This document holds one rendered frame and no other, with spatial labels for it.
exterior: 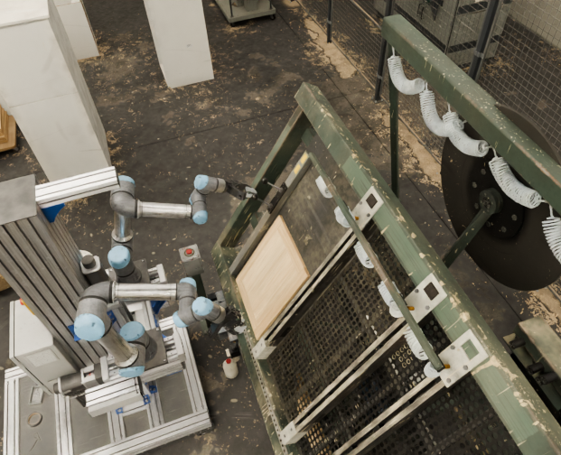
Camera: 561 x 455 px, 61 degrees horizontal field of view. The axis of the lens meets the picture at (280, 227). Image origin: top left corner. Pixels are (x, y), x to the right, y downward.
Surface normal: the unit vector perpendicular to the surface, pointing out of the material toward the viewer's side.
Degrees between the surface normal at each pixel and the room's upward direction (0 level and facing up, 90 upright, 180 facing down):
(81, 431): 0
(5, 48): 90
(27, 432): 0
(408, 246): 57
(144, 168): 0
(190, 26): 90
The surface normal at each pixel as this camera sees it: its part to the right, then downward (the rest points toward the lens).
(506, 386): -0.81, -0.12
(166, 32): 0.34, 0.71
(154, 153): -0.04, -0.65
